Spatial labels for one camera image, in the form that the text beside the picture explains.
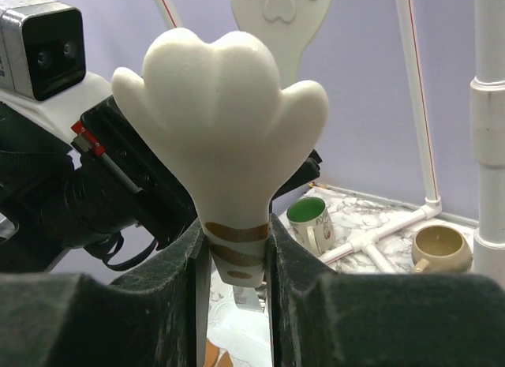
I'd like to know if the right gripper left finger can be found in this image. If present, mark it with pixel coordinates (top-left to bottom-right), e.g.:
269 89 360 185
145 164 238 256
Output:
1 222 205 366

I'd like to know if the white pvc frame middle pole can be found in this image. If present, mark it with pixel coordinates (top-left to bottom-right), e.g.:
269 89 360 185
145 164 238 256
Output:
321 0 442 272

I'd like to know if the beige ceramic cup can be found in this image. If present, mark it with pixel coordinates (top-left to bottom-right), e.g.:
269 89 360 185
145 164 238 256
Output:
411 225 473 273

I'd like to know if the white tiered serving stand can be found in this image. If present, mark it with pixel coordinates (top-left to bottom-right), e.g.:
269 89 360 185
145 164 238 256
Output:
208 272 272 367

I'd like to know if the wooden coaster near stand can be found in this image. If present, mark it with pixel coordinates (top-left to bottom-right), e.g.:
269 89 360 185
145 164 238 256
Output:
204 339 234 367

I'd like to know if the white pvc frame pole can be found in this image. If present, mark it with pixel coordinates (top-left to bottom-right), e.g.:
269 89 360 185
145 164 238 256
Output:
321 0 442 272
470 0 504 285
153 0 183 29

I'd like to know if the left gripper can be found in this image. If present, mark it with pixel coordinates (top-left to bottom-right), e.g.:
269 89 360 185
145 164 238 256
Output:
78 95 196 249

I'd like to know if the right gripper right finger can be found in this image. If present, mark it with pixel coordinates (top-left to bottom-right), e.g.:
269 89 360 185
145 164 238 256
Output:
267 216 504 366

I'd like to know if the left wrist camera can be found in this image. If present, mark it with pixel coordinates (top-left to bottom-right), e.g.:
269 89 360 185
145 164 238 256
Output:
1 0 111 144

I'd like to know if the green ceramic mug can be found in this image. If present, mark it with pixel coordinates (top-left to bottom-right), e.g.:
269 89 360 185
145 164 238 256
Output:
286 197 336 257

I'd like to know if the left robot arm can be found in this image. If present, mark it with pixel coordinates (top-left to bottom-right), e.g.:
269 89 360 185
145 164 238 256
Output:
1 97 196 272

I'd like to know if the white pvc frame right pole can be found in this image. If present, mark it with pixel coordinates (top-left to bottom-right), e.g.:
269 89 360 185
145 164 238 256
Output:
470 0 504 285

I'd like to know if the white pvc frame left pole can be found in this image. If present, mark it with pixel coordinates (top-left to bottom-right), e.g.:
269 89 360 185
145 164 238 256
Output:
153 0 183 29

